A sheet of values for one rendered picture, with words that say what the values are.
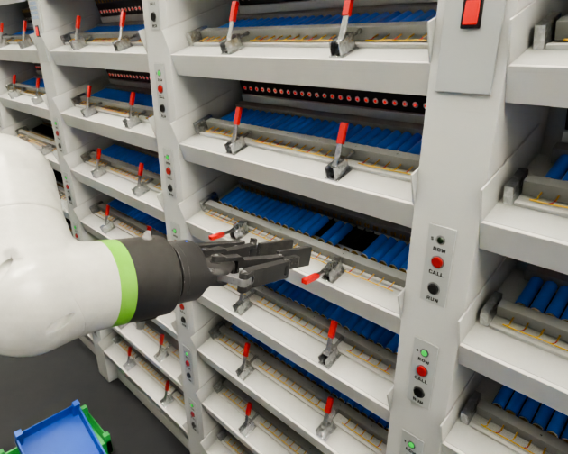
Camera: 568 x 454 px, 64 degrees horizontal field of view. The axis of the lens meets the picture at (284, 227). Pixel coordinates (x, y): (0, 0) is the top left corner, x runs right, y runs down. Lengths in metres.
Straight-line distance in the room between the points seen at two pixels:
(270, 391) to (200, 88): 0.74
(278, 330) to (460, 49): 0.68
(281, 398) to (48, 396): 1.26
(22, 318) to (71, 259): 0.06
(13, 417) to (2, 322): 1.72
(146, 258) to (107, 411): 1.57
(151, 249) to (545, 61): 0.48
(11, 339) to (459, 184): 0.53
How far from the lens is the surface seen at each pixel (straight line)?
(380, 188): 0.72
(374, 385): 0.91
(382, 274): 0.81
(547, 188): 0.67
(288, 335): 1.01
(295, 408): 1.13
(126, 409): 2.02
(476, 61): 0.61
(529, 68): 0.60
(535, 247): 0.63
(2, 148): 0.52
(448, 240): 0.66
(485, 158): 0.62
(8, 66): 2.39
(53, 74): 1.71
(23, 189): 0.49
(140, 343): 1.72
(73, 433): 1.84
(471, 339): 0.74
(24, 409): 2.18
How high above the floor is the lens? 1.34
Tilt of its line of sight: 22 degrees down
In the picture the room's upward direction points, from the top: straight up
